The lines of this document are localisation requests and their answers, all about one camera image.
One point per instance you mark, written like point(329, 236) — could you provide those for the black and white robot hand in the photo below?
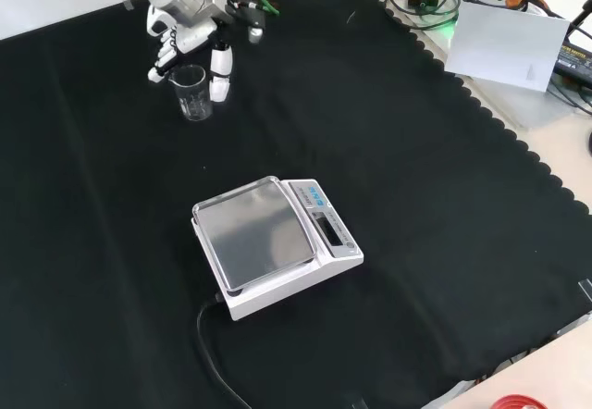
point(194, 20)

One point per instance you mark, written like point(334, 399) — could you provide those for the small clear glass beaker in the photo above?
point(194, 101)

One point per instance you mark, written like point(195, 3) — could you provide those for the grey tape piece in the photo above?
point(128, 5)

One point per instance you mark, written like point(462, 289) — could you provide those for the white balance with steel pan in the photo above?
point(259, 233)

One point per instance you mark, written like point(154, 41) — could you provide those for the black scalloped table cloth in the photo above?
point(393, 159)

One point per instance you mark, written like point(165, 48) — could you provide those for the pale white board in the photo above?
point(504, 43)

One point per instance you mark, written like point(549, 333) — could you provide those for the black power adapter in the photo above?
point(575, 59)

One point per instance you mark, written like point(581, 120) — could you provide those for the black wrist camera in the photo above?
point(252, 16)

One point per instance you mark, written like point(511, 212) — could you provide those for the grey metal base plate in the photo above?
point(532, 108)

